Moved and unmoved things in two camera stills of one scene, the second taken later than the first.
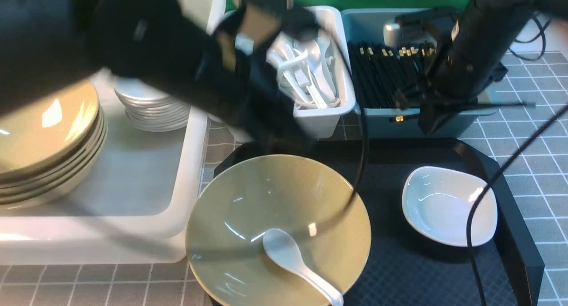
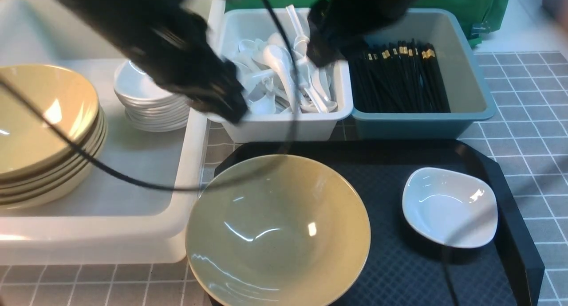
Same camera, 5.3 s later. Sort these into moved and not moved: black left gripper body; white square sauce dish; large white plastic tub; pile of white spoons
Moved: black left gripper body
Not moved: pile of white spoons; white square sauce dish; large white plastic tub
